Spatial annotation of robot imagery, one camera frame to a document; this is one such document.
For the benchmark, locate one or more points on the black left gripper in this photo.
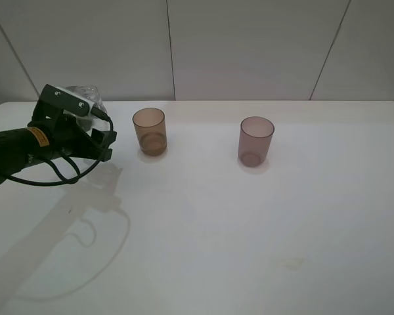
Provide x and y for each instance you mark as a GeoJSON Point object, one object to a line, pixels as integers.
{"type": "Point", "coordinates": [50, 139]}

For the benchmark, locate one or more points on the clear plastic water bottle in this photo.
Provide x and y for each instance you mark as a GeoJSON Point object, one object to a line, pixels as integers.
{"type": "Point", "coordinates": [83, 133]}

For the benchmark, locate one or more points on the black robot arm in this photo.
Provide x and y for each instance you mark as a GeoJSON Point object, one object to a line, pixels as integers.
{"type": "Point", "coordinates": [67, 170]}

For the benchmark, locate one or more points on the brown translucent cup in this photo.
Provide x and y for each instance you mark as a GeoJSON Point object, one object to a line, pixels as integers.
{"type": "Point", "coordinates": [149, 124]}

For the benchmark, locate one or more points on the pink translucent cup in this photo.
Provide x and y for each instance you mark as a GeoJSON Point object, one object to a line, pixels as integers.
{"type": "Point", "coordinates": [255, 138]}

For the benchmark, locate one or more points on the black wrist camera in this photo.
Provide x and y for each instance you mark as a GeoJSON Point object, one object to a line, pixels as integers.
{"type": "Point", "coordinates": [55, 101]}

